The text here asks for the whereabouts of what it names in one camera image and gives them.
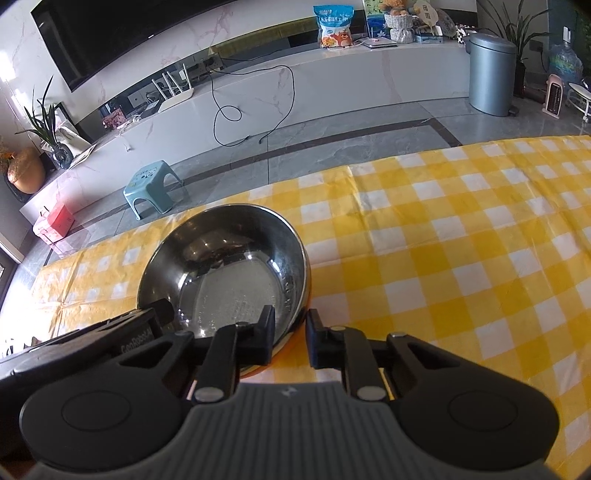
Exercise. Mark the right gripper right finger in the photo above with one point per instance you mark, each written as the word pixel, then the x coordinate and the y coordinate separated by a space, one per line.
pixel 349 351

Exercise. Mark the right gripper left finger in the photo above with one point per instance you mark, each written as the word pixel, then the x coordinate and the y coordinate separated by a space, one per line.
pixel 233 348

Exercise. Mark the orange steel bowl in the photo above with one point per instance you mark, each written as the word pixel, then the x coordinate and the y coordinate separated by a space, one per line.
pixel 223 265

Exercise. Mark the pink storage box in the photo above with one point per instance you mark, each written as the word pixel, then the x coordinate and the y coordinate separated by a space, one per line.
pixel 53 225

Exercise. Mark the teal plastic stool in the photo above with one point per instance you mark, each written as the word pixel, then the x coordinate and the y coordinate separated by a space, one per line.
pixel 147 184

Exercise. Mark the yellow checkered tablecloth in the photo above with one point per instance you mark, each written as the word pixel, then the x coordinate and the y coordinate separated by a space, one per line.
pixel 483 249

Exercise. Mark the copper round vase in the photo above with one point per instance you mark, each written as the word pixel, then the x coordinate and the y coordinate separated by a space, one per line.
pixel 26 171

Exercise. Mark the white marble tv console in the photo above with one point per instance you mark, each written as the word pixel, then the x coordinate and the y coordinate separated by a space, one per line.
pixel 281 92

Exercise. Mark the white wifi router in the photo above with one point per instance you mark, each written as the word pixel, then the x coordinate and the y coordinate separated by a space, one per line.
pixel 173 86

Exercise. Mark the white canvas bag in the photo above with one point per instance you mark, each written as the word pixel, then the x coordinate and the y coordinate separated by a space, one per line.
pixel 67 134

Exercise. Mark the green plant in glass vase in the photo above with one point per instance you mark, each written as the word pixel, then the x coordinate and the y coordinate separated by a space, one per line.
pixel 42 118

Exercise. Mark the blue snack bag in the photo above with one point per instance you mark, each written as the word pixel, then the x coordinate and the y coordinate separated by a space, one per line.
pixel 334 25

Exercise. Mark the grey metal trash bin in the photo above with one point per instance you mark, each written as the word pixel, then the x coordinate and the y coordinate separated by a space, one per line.
pixel 492 73

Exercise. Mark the teddy bear bouquet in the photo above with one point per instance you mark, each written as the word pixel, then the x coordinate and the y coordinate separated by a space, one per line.
pixel 398 20

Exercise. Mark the green picture card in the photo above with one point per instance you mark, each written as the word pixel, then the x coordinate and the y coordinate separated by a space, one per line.
pixel 376 24

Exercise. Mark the black curved television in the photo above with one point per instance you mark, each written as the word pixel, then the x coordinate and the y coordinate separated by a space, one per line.
pixel 84 36

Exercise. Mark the pink small heater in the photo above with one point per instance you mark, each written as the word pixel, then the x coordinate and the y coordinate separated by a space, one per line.
pixel 554 96

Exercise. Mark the white round side table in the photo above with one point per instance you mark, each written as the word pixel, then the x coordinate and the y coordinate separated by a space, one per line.
pixel 580 98

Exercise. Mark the potted plant right corner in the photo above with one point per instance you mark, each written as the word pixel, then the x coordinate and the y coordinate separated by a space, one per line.
pixel 516 31

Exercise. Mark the blue water jug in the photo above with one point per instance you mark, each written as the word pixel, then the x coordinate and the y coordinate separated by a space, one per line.
pixel 564 62

